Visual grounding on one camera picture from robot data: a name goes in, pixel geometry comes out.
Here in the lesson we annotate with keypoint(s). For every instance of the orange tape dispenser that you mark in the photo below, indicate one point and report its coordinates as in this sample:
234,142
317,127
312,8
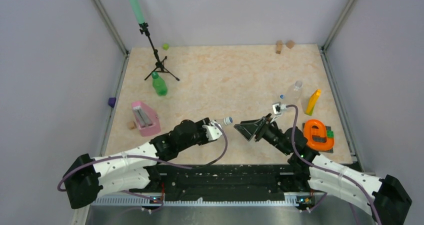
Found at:
316,134

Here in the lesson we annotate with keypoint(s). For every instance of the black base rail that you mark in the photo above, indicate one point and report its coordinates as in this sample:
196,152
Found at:
230,183

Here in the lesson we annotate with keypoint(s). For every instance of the small green cap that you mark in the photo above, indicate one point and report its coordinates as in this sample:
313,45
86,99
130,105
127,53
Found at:
165,46

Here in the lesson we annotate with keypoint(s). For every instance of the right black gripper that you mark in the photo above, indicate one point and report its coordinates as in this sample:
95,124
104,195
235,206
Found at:
248,128

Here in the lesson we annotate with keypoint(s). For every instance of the wooden block right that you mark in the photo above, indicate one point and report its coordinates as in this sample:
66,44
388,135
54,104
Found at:
290,44

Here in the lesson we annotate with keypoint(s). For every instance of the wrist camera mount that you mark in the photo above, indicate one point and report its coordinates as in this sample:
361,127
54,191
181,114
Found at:
213,131
278,109

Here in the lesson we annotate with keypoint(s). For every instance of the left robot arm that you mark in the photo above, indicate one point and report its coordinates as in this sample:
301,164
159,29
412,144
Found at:
89,178

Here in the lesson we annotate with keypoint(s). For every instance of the yellow green block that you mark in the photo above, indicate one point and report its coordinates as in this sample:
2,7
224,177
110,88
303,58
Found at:
312,102

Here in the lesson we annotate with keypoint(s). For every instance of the pink toy toaster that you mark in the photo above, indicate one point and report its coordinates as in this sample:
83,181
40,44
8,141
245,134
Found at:
146,118

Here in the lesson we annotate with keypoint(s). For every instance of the green plastic bottle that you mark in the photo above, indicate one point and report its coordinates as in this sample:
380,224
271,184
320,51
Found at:
159,84

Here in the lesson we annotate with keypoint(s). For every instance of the small wooden cube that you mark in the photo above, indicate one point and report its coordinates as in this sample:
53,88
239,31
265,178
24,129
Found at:
131,125

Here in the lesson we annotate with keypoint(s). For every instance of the clear bottle blue-white cap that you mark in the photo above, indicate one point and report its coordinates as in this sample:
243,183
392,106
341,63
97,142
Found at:
225,121

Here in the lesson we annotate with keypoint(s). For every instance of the clear plastic bottle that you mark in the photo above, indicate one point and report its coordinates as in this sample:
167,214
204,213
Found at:
294,93

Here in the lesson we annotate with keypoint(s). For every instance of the wooden block left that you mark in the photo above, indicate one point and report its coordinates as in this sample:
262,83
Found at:
279,47

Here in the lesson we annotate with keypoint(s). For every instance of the purple small object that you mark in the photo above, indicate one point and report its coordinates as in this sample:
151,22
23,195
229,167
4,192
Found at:
112,102

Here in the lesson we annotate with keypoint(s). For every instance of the black tripod green pole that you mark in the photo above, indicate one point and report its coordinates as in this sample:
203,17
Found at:
144,30

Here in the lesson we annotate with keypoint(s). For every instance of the wooden block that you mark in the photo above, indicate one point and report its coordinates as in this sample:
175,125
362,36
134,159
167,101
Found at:
290,44
279,47

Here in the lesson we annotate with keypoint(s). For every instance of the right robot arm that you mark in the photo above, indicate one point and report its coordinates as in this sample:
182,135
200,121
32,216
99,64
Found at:
383,198

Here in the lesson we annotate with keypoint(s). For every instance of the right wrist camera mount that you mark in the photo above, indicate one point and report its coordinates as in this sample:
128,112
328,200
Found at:
278,109

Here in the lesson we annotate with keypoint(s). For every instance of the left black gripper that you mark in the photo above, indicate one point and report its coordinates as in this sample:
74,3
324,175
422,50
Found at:
200,123

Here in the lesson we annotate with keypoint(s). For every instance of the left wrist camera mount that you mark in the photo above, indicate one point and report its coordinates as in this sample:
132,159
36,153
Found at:
213,131

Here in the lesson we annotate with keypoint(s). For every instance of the small green lego brick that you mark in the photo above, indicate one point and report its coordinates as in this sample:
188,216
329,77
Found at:
330,134

